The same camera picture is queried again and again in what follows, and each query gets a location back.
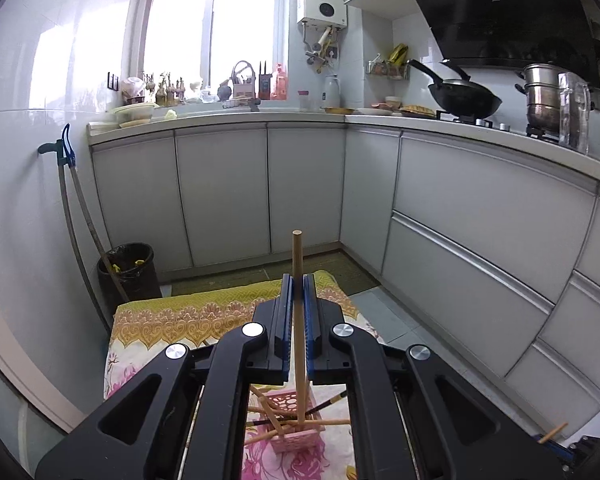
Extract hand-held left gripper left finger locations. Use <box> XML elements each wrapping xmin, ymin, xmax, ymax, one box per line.
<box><xmin>35</xmin><ymin>274</ymin><xmax>297</xmax><ymax>480</ymax></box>

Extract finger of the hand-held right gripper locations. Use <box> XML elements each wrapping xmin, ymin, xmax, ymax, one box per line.
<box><xmin>565</xmin><ymin>434</ymin><xmax>600</xmax><ymax>480</ymax></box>

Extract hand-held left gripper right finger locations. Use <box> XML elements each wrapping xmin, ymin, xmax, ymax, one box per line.
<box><xmin>302</xmin><ymin>274</ymin><xmax>566</xmax><ymax>480</ymax></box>

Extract pink perforated utensil holder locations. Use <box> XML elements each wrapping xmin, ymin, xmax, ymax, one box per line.
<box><xmin>257</xmin><ymin>387</ymin><xmax>327</xmax><ymax>456</ymax></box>

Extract olive floor mat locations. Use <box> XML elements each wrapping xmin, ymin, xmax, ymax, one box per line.
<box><xmin>170</xmin><ymin>250</ymin><xmax>381</xmax><ymax>298</ymax></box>

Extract floral printed blanket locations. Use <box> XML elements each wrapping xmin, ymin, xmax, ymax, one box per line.
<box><xmin>102</xmin><ymin>270</ymin><xmax>381</xmax><ymax>480</ymax></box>

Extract white kitchen counter cabinets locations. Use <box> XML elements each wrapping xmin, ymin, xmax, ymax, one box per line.
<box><xmin>86</xmin><ymin>110</ymin><xmax>600</xmax><ymax>421</ymax></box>

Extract black trash bin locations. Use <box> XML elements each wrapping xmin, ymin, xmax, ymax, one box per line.
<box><xmin>97</xmin><ymin>242</ymin><xmax>163</xmax><ymax>306</ymax></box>

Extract white thermos jug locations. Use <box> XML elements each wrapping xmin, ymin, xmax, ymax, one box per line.
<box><xmin>322</xmin><ymin>75</ymin><xmax>341</xmax><ymax>111</ymax></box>

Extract red plastic bottle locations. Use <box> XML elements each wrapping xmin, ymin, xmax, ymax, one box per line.
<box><xmin>271</xmin><ymin>63</ymin><xmax>288</xmax><ymax>101</ymax></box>

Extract clear plastic food containers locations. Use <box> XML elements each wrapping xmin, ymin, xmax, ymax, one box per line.
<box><xmin>112</xmin><ymin>102</ymin><xmax>160</xmax><ymax>128</ymax></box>

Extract row of small bottles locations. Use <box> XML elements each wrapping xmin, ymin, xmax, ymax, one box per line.
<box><xmin>142</xmin><ymin>71</ymin><xmax>188</xmax><ymax>107</ymax></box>

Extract gas stove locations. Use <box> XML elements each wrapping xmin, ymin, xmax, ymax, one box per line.
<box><xmin>435</xmin><ymin>110</ymin><xmax>561</xmax><ymax>143</ymax></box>

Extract black wok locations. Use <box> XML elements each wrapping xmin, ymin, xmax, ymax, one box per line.
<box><xmin>407</xmin><ymin>59</ymin><xmax>503</xmax><ymax>118</ymax></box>

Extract white plastic bag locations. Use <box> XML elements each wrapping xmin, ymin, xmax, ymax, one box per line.
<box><xmin>121</xmin><ymin>76</ymin><xmax>146</xmax><ymax>101</ymax></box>

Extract kitchen window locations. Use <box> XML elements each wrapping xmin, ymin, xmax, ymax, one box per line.
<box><xmin>130</xmin><ymin>0</ymin><xmax>288</xmax><ymax>96</ymax></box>

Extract steel steamer pot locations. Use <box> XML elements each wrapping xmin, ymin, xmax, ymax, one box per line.
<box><xmin>515</xmin><ymin>62</ymin><xmax>573</xmax><ymax>133</ymax></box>

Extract clear glass pitcher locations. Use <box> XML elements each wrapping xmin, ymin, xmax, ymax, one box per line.
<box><xmin>557</xmin><ymin>71</ymin><xmax>593</xmax><ymax>155</ymax></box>

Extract black range hood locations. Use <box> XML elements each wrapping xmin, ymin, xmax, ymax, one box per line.
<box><xmin>395</xmin><ymin>0</ymin><xmax>600</xmax><ymax>71</ymax></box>

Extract wooden broom handle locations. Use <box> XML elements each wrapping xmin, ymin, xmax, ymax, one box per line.
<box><xmin>70</xmin><ymin>162</ymin><xmax>131</xmax><ymax>303</ymax></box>

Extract basket with arched handle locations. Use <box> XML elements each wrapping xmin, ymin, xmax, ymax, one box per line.
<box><xmin>231</xmin><ymin>60</ymin><xmax>257</xmax><ymax>100</ymax></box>

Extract grey mop handle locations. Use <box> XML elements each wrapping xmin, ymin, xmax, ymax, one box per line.
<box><xmin>36</xmin><ymin>142</ymin><xmax>113</xmax><ymax>331</ymax></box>

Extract metal wall rack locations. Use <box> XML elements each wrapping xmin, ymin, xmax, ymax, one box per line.
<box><xmin>365</xmin><ymin>52</ymin><xmax>411</xmax><ymax>81</ymax></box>

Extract blue wall clip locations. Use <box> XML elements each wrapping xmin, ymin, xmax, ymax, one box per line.
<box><xmin>55</xmin><ymin>123</ymin><xmax>76</xmax><ymax>168</ymax></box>

